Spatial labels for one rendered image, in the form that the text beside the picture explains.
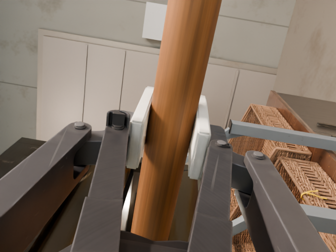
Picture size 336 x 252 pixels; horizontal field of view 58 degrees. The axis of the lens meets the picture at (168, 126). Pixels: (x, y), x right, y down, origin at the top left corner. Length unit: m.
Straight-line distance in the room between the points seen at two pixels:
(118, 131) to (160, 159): 0.05
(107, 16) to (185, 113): 3.61
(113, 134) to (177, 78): 0.05
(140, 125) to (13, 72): 4.13
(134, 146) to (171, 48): 0.06
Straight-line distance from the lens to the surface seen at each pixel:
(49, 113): 4.15
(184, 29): 0.17
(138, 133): 0.16
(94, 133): 0.16
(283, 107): 1.75
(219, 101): 3.77
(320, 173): 1.24
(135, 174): 1.99
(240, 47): 3.75
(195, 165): 0.17
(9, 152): 2.03
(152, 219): 0.22
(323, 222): 0.77
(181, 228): 1.52
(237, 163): 0.16
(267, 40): 3.81
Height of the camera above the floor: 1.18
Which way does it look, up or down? level
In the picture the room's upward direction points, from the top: 80 degrees counter-clockwise
